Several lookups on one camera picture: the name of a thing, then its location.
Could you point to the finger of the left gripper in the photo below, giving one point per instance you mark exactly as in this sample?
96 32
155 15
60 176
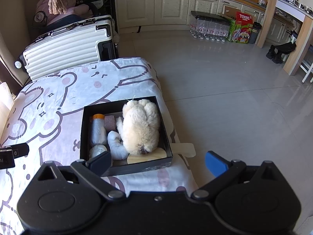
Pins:
20 150

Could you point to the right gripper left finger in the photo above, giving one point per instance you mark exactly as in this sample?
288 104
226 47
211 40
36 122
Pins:
90 172

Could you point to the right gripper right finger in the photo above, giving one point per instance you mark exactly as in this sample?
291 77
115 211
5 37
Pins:
226 174

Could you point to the cream white yarn ball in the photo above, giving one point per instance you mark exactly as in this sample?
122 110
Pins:
96 150

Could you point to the white cloth bundle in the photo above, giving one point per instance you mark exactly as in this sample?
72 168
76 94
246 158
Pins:
117 150

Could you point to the white roll with orange cap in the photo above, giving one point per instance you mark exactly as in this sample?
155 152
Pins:
98 134

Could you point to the brown tape roll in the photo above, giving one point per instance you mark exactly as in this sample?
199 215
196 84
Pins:
109 123

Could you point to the beige plush toy keychain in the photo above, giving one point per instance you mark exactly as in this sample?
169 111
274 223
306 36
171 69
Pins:
139 126

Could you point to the beige masking tape roll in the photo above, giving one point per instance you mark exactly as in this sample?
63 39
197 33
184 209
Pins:
158 153

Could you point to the black open box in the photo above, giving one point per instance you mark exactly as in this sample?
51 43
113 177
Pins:
120 167

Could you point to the bear print bed sheet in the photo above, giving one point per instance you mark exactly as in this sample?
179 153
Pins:
59 174

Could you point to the brown curtain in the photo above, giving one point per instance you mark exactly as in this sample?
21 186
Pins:
11 75

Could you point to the white ribbed suitcase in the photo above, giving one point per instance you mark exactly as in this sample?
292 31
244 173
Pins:
80 43

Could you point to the pink bag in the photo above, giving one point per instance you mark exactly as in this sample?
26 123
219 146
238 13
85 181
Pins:
44 18

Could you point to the red green snack carton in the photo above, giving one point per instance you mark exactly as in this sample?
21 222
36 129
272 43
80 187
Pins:
240 28

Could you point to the pack of water bottles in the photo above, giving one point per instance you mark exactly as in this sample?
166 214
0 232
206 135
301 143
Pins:
209 26

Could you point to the black trash bin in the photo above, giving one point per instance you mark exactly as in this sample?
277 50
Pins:
254 32

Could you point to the beige fringed cloth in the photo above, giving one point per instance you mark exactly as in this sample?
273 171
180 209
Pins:
56 7

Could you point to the cream cabinet row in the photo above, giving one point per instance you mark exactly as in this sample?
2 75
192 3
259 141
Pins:
153 15

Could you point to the wooden table leg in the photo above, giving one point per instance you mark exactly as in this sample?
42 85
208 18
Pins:
268 16

